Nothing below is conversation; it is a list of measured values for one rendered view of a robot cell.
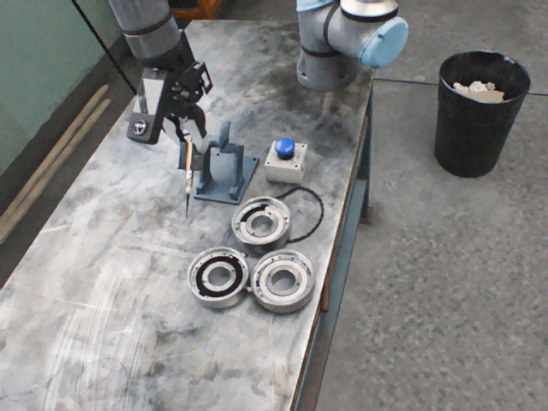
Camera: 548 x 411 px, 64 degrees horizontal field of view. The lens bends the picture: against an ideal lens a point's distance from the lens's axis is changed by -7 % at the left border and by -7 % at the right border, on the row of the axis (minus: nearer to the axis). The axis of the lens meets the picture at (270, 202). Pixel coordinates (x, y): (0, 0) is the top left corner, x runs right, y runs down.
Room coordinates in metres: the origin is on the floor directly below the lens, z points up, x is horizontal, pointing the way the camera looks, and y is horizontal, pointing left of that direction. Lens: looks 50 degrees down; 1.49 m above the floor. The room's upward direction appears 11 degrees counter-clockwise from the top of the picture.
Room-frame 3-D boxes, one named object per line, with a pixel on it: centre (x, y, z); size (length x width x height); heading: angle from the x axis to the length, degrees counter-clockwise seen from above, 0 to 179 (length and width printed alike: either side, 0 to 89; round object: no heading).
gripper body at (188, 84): (0.64, 0.11, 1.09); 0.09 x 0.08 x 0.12; 150
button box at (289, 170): (0.67, -0.05, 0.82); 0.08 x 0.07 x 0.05; 155
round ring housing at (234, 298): (0.43, 0.11, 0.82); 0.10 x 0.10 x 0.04
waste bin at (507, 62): (1.31, -0.88, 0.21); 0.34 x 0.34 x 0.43
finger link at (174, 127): (0.65, 0.13, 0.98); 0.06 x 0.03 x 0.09; 150
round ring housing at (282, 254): (0.40, 0.00, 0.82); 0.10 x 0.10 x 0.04
